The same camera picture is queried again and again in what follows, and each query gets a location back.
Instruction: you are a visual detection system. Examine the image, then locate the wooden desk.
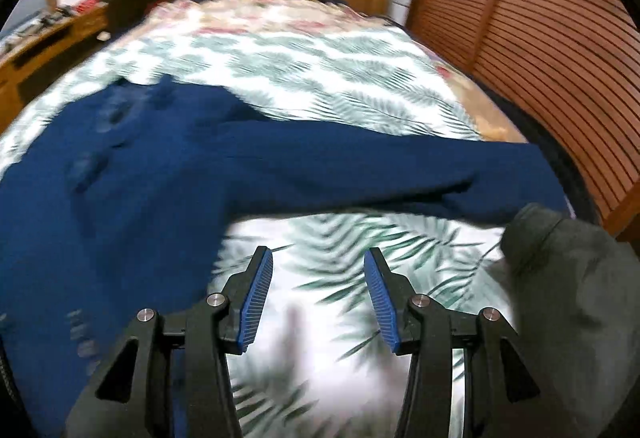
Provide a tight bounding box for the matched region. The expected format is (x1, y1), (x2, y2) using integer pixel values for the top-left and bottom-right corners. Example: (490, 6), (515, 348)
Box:
(0, 1), (113, 119)

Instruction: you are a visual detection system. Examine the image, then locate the leaf print blanket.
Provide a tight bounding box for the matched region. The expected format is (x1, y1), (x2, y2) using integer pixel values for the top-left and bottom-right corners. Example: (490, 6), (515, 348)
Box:
(0, 26), (516, 438)

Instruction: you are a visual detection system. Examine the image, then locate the floral quilt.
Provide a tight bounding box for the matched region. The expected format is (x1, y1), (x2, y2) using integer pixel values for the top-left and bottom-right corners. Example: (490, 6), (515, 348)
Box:
(150, 0), (526, 144)

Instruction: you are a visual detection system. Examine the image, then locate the dark wooden chair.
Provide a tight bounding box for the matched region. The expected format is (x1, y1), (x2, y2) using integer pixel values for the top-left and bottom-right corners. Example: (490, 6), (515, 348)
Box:
(107, 0), (176, 39)

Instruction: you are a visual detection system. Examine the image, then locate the dark grey cloth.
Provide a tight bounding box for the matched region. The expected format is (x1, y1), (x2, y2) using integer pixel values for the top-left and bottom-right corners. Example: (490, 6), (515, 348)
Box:
(500, 203), (640, 438)

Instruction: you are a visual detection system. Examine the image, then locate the wooden slatted wardrobe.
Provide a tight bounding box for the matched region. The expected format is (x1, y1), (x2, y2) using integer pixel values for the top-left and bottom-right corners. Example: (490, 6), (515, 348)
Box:
(405, 0), (640, 239)

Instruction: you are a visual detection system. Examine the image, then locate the navy blue garment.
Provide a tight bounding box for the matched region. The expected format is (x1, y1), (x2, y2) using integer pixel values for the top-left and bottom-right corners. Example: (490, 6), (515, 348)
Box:
(0, 76), (571, 438)

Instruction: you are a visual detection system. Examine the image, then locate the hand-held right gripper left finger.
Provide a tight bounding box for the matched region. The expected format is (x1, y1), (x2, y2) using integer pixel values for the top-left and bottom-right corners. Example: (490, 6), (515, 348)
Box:
(62, 245), (275, 438)

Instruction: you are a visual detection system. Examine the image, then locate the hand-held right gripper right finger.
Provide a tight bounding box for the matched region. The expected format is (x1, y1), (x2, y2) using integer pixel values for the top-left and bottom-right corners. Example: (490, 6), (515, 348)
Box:
(363, 247), (557, 438)

